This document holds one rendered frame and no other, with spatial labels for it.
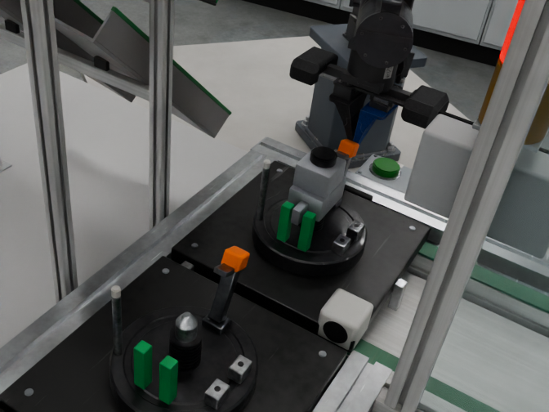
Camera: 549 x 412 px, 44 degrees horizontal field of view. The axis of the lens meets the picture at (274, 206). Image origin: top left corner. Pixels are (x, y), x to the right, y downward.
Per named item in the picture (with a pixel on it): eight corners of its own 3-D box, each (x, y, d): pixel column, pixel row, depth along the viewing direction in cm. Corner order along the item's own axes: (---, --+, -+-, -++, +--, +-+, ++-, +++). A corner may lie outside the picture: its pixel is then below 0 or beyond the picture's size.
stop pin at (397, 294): (391, 301, 82) (399, 277, 80) (400, 305, 82) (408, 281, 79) (386, 307, 81) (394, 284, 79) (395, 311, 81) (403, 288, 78)
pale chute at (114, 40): (153, 102, 101) (168, 77, 101) (215, 139, 95) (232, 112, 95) (20, 2, 76) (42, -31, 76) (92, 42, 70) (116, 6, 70)
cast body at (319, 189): (310, 183, 83) (319, 134, 78) (342, 196, 81) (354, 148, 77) (277, 217, 77) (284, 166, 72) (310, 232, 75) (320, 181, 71)
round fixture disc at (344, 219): (287, 189, 90) (289, 176, 89) (381, 230, 86) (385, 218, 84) (229, 243, 80) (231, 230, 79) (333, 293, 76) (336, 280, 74)
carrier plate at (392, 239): (273, 171, 97) (274, 158, 96) (427, 238, 89) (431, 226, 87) (170, 260, 80) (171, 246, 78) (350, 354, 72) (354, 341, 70)
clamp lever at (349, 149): (327, 193, 86) (345, 137, 84) (341, 199, 86) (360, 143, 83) (316, 197, 83) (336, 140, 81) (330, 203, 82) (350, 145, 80)
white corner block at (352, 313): (332, 310, 76) (338, 284, 74) (368, 329, 75) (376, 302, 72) (313, 336, 73) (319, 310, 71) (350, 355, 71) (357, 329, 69)
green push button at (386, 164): (377, 164, 101) (379, 153, 100) (401, 174, 100) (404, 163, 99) (366, 176, 98) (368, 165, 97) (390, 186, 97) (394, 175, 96)
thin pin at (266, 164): (258, 215, 82) (265, 158, 77) (264, 218, 82) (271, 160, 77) (255, 218, 81) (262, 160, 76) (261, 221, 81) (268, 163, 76)
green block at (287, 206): (281, 233, 80) (286, 199, 77) (289, 237, 79) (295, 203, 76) (275, 239, 79) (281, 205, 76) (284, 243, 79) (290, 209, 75)
